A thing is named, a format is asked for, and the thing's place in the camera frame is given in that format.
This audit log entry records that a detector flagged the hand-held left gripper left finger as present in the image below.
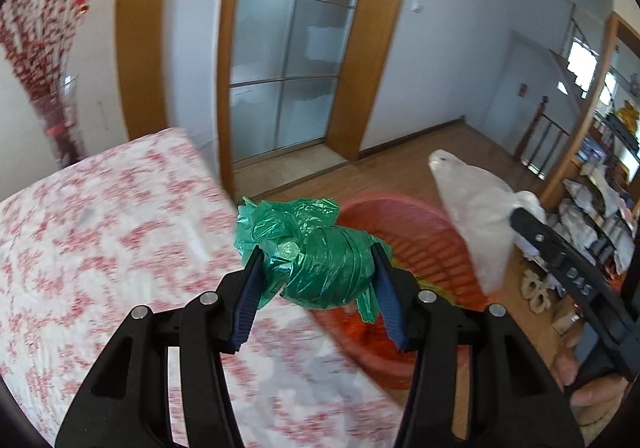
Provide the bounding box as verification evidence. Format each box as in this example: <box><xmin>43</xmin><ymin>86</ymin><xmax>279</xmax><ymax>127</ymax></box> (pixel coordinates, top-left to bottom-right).
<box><xmin>54</xmin><ymin>245</ymin><xmax>265</xmax><ymax>448</ymax></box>

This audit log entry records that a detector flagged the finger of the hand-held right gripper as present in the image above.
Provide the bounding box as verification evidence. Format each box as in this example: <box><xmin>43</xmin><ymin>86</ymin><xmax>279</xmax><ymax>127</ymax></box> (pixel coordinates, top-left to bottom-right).
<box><xmin>510</xmin><ymin>207</ymin><xmax>638</xmax><ymax>374</ymax></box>

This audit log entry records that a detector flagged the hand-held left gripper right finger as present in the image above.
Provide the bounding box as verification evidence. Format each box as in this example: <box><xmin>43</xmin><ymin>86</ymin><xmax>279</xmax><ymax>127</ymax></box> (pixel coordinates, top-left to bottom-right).
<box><xmin>369</xmin><ymin>243</ymin><xmax>586</xmax><ymax>448</ymax></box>

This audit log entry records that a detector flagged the orange plastic basket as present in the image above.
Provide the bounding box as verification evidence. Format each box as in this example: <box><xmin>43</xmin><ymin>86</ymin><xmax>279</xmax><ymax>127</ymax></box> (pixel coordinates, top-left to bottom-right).
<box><xmin>312</xmin><ymin>193</ymin><xmax>493</xmax><ymax>391</ymax></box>

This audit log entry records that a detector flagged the green plastic bag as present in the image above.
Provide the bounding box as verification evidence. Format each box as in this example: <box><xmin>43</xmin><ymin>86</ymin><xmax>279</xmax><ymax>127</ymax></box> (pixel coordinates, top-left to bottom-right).
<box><xmin>234</xmin><ymin>197</ymin><xmax>396</xmax><ymax>325</ymax></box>

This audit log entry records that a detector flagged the white plastic bag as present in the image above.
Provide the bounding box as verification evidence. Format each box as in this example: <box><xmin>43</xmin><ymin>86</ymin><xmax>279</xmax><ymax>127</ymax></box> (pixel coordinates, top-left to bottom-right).
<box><xmin>428</xmin><ymin>149</ymin><xmax>548</xmax><ymax>294</ymax></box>

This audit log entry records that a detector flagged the person's right hand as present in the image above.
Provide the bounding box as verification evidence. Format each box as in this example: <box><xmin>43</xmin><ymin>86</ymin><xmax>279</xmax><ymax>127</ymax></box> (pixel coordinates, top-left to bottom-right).
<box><xmin>551</xmin><ymin>331</ymin><xmax>630</xmax><ymax>410</ymax></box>

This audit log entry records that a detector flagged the wooden stair railing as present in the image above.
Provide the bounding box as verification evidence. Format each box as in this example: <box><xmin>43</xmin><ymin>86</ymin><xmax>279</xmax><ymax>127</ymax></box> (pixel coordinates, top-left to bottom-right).
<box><xmin>515</xmin><ymin>96</ymin><xmax>571</xmax><ymax>179</ymax></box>

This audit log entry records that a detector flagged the red floral tablecloth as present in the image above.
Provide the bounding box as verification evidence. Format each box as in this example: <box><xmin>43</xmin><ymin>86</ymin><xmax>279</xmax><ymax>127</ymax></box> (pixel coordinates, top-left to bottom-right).
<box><xmin>0</xmin><ymin>127</ymin><xmax>408</xmax><ymax>448</ymax></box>

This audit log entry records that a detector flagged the white door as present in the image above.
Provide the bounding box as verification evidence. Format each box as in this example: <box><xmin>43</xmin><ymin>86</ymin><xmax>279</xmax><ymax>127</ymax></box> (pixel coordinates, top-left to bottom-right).
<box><xmin>482</xmin><ymin>31</ymin><xmax>556</xmax><ymax>154</ymax></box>

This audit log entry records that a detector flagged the bright window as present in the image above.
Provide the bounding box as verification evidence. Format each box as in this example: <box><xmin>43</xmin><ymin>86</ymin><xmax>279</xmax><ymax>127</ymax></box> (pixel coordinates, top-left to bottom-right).
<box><xmin>567</xmin><ymin>36</ymin><xmax>598</xmax><ymax>89</ymax></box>

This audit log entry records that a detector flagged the wooden display shelf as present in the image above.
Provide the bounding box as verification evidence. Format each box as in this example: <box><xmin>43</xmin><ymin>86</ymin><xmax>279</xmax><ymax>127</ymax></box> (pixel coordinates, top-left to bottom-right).
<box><xmin>540</xmin><ymin>11</ymin><xmax>640</xmax><ymax>279</ymax></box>

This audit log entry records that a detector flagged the glass floor vase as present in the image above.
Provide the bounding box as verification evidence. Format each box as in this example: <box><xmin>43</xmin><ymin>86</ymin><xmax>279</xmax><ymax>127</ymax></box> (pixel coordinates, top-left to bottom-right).
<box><xmin>30</xmin><ymin>73</ymin><xmax>86</xmax><ymax>166</ymax></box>

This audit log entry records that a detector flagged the frosted glass sliding door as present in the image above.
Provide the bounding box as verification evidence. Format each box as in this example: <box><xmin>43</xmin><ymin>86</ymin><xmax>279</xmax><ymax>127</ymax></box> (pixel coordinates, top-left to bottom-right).
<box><xmin>227</xmin><ymin>0</ymin><xmax>376</xmax><ymax>164</ymax></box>

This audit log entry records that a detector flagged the wooden door frame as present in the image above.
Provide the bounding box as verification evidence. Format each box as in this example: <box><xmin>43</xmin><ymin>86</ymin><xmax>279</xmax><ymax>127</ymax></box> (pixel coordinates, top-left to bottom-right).
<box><xmin>216</xmin><ymin>0</ymin><xmax>418</xmax><ymax>199</ymax></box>

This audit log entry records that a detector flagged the wooden wall trim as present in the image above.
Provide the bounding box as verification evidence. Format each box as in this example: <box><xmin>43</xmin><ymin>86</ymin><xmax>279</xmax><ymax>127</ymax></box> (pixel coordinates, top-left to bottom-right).
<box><xmin>116</xmin><ymin>0</ymin><xmax>176</xmax><ymax>141</ymax></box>

